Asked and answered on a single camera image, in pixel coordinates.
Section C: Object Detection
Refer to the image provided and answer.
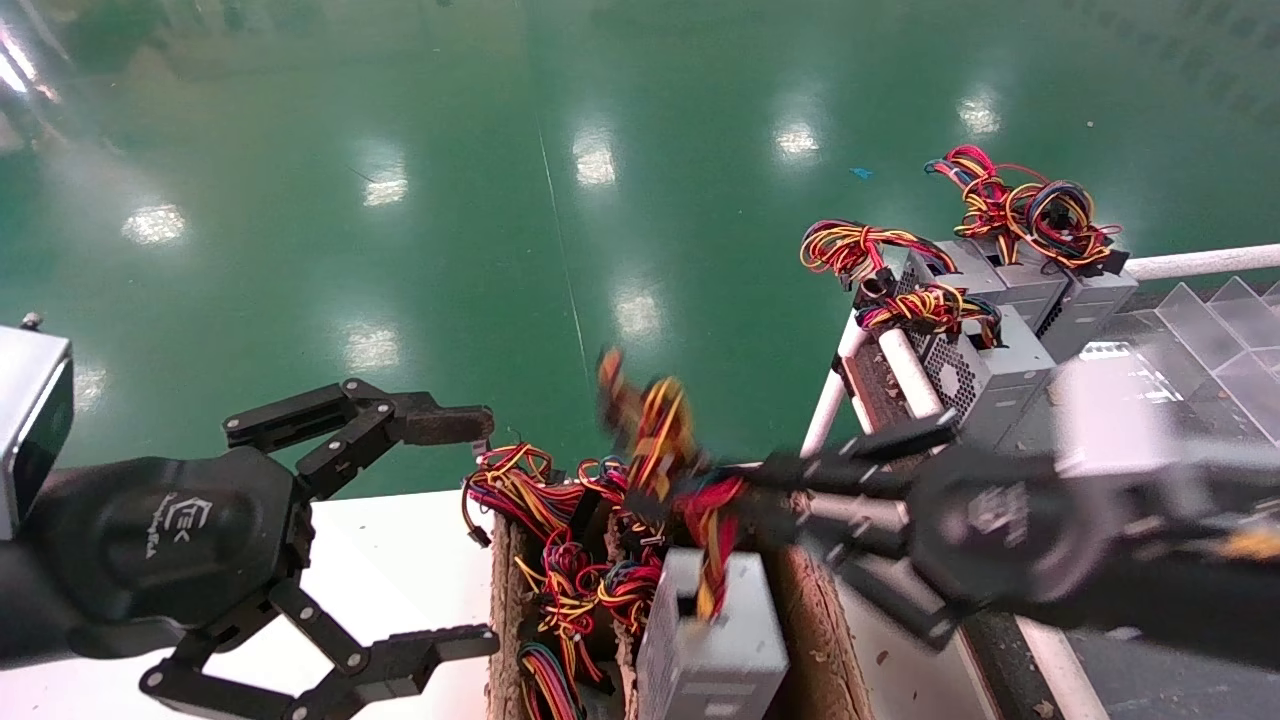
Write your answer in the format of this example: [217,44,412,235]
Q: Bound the clear acrylic compartment tray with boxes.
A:
[1085,278,1280,446]

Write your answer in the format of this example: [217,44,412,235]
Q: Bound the grey power supply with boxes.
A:
[925,145,1069,333]
[1010,180,1139,363]
[798,220,1006,306]
[598,345,791,720]
[515,640,591,720]
[855,283,1059,453]
[575,455,651,561]

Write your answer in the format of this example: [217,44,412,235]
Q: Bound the worn brown cardboard box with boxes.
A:
[488,510,873,720]

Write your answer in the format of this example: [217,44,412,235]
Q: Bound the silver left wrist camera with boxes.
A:
[0,312,76,541]

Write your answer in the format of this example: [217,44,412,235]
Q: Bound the wire bundles inside box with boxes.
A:
[515,540,661,666]

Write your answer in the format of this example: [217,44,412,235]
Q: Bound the coloured wires in box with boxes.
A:
[462,443,566,549]

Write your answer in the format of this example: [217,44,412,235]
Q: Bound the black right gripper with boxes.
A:
[748,410,1193,653]

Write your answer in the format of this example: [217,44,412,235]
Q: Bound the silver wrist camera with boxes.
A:
[1055,355,1206,483]
[0,312,76,541]

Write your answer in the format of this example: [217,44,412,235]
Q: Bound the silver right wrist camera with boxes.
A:
[1055,355,1206,483]

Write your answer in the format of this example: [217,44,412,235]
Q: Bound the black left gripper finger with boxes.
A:
[222,378,496,501]

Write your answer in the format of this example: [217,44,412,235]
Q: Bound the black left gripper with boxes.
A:
[30,445,501,720]

